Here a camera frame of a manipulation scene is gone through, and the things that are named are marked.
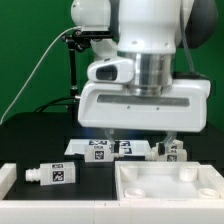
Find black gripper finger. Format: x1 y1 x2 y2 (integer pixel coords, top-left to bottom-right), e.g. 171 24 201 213
158 131 177 155
105 129 115 152

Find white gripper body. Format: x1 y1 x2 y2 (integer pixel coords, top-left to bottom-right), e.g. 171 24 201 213
78 79 211 132

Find white square table top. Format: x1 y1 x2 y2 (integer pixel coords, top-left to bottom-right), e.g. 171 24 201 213
115 161 224 200

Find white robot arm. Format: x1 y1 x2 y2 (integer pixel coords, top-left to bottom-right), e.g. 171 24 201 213
71 0 217 153

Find white marker sheet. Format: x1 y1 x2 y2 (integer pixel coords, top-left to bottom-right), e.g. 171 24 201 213
65 139 151 156

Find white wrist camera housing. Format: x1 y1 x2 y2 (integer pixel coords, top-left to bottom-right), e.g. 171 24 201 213
87 57 135 84

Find black cables at base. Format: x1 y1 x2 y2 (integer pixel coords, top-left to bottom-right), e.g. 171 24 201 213
33 95 81 114

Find white U-shaped obstacle wall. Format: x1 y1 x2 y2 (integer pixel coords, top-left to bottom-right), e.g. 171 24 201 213
0 163 224 224

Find black camera stand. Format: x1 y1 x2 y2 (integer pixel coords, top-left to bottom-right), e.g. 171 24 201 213
62 34 87 113

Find grey camera on stand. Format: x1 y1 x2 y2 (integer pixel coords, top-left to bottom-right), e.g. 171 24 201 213
81 31 113 39

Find white camera cable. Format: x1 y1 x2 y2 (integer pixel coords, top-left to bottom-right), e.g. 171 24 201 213
0 25 82 125

